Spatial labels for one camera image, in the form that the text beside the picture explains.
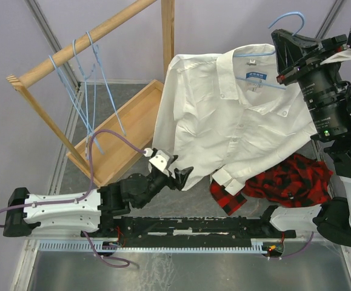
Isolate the red black plaid shirt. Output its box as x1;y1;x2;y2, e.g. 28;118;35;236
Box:
210;153;333;215

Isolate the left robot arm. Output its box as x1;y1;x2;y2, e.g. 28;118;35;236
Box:
3;152;193;238

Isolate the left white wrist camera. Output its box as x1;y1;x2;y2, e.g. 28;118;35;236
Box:
143;148;175;176

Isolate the blue wire hanger front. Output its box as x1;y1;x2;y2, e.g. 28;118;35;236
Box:
48;55;105;155

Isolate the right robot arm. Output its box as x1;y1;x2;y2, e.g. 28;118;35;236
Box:
259;29;351;247

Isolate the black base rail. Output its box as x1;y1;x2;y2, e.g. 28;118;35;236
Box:
80;212;296;247

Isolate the wooden clothes rack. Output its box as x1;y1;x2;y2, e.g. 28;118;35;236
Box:
6;1;163;186

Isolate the grey slotted cable duct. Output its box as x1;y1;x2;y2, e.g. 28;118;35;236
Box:
38;239;267;255

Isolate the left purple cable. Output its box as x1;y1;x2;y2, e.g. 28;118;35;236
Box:
0;129;147;227

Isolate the white shirt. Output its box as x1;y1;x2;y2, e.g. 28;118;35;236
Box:
153;44;316;195

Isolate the blue wire hanger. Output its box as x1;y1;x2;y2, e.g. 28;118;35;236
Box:
232;11;306;90
48;55;105;155
86;31;126;136
72;39;97;159

